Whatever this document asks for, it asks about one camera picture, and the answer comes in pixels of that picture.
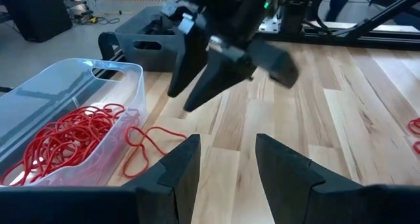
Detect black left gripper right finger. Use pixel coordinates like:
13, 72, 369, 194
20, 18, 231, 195
255, 133, 364, 224

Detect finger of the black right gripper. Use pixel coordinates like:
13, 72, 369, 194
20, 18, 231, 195
167, 32, 209, 99
182, 49, 257, 113

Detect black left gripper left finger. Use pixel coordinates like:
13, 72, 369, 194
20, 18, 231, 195
121, 133, 201, 224

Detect red rubber band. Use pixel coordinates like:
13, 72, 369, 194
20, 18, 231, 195
123, 125, 188, 179

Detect red rubber bands tangle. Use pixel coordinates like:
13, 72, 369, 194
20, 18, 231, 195
406, 117, 420, 154
0, 108, 109, 187
81, 102, 142, 146

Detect black rubber bands heap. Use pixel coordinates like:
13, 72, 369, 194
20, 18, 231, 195
140, 13, 179, 36

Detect grey plastic basket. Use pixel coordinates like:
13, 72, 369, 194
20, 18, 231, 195
98, 5, 188, 73

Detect clear plastic basket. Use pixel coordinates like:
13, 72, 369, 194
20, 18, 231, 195
0, 58, 148, 188

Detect black cabinet box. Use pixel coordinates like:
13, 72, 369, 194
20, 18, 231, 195
0, 0, 73, 43

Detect white arm base bracket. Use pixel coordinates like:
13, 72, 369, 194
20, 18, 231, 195
258, 15, 283, 34

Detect yellow and black floor cables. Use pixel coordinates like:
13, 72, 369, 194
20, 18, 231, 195
73, 9, 121, 26

